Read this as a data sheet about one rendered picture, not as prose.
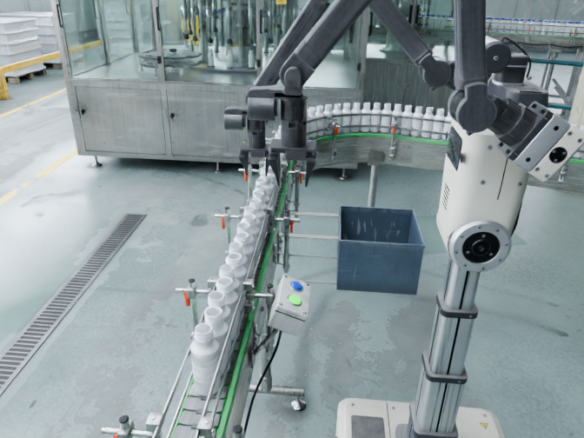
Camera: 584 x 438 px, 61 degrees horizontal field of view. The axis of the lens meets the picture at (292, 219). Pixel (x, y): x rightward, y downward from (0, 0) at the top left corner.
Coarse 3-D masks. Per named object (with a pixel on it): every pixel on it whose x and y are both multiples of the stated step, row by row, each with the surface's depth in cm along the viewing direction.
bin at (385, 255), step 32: (352, 224) 213; (384, 224) 212; (416, 224) 197; (320, 256) 216; (352, 256) 186; (384, 256) 184; (416, 256) 183; (352, 288) 192; (384, 288) 190; (416, 288) 189
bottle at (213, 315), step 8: (208, 312) 109; (216, 312) 110; (208, 320) 107; (216, 320) 107; (216, 328) 108; (224, 328) 109; (216, 336) 107; (224, 336) 109; (224, 360) 112; (224, 368) 112
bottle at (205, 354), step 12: (204, 324) 104; (204, 336) 101; (192, 348) 103; (204, 348) 102; (216, 348) 104; (192, 360) 104; (204, 360) 103; (216, 360) 105; (204, 372) 104; (204, 384) 106; (216, 384) 107
